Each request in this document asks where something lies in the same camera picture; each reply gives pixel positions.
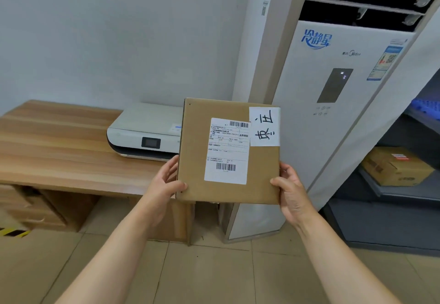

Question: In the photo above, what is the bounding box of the yellow cardboard box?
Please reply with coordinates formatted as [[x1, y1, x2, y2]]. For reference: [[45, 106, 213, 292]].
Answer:
[[360, 146, 435, 187]]

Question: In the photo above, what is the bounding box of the wooden desk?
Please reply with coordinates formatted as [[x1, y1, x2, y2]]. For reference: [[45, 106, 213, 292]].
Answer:
[[0, 99, 196, 246]]

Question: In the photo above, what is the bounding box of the white desktop printer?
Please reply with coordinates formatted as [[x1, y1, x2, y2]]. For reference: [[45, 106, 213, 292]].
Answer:
[[107, 102, 184, 162]]

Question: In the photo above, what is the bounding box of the yellow black floor tape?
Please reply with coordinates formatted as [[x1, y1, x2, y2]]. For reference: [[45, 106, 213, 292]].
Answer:
[[0, 226, 31, 238]]

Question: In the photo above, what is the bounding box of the person's right hand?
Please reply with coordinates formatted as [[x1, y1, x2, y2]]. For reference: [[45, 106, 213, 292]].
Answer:
[[270, 162, 318, 228]]

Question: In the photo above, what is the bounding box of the person's right forearm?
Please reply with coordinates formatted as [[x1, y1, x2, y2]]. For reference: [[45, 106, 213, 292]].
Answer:
[[296, 211, 403, 304]]

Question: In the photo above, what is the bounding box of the person's left hand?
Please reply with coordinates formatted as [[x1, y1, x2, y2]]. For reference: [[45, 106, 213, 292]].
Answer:
[[138, 155, 189, 226]]

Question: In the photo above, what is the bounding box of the person's left forearm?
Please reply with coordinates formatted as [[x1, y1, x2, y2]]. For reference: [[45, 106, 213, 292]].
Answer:
[[54, 203, 161, 304]]

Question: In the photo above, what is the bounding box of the blue plastic basket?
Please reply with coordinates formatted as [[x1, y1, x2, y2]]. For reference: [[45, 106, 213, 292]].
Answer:
[[411, 98, 440, 121]]

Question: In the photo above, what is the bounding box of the grey metal shelf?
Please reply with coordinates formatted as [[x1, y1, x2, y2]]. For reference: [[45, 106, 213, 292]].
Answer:
[[321, 70, 440, 253]]

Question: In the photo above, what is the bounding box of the brown cardboard parcel with labels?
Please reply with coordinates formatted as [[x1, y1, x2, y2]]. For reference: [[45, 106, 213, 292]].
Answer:
[[175, 98, 281, 205]]

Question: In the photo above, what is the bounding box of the white floor standing air conditioner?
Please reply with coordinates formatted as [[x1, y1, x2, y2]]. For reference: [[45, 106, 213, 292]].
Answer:
[[219, 0, 440, 244]]

